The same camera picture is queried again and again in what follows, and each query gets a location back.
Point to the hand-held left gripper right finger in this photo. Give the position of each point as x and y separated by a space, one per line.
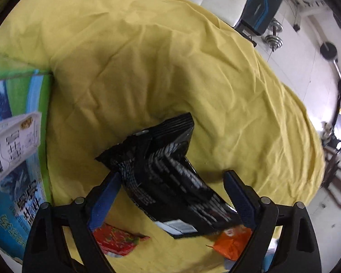
241 196

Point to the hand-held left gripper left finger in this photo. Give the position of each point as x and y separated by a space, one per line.
105 197

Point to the red snack packet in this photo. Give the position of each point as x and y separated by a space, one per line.
116 238

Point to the orange snack packet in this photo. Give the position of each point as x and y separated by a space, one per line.
232 240

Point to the black snack packet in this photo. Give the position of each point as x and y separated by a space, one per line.
164 173

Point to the blue and green cardboard box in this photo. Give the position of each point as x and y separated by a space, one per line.
15 159

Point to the brown wooden furniture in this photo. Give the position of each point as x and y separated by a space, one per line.
336 173

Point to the yellow blanket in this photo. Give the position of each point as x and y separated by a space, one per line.
164 76

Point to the black barbell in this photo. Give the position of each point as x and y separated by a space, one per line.
336 68

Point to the chrome dumbbell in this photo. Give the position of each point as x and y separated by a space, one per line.
274 34

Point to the black and blue weight bench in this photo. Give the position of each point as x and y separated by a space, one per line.
261 4

